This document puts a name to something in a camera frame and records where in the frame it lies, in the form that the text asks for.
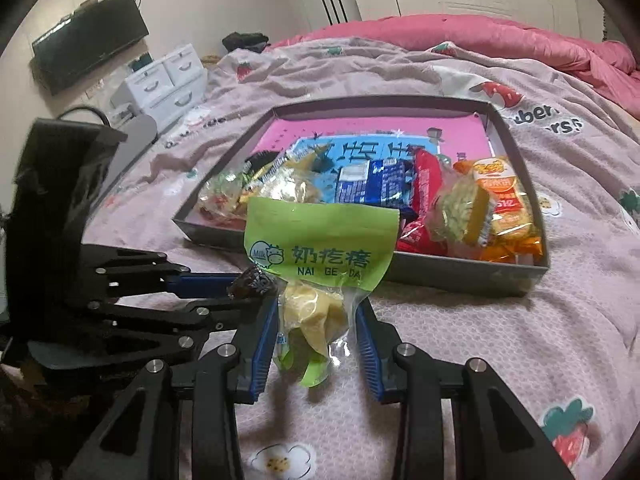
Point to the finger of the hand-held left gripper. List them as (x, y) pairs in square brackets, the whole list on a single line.
[(215, 312), (205, 284)]

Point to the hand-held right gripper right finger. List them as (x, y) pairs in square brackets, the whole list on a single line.
[(370, 355)]

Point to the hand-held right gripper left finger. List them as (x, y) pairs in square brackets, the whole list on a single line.
[(262, 360)]

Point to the small dark candy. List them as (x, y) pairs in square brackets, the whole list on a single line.
[(252, 285)]

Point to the grey cardboard box tray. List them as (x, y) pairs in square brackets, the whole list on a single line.
[(450, 280)]

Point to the clear green-label pastry packet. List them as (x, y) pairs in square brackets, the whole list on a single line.
[(290, 187)]

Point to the dark green snack packet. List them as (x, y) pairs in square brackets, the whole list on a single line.
[(257, 165)]

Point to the yellow snack packet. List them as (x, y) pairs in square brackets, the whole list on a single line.
[(295, 160)]

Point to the clear green cake packet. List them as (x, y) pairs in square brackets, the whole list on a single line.
[(462, 210)]

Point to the blue cookie packet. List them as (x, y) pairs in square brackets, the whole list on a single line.
[(375, 182)]

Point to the red snack packet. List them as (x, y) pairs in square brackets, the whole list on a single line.
[(425, 180)]

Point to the orange cracker packet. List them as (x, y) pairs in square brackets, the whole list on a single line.
[(515, 210)]

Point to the strawberry printed blanket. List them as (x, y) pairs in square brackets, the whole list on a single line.
[(475, 340)]

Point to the grey padded footboard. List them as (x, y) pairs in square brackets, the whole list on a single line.
[(137, 140)]

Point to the white drawer cabinet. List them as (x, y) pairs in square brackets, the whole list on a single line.
[(160, 85)]

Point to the pink book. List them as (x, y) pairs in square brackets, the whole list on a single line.
[(350, 130)]

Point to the dark clothes pile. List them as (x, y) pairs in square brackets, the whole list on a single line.
[(245, 42)]

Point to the pink quilt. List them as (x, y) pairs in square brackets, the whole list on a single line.
[(475, 40)]

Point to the black wall television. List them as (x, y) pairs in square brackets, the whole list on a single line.
[(90, 45)]

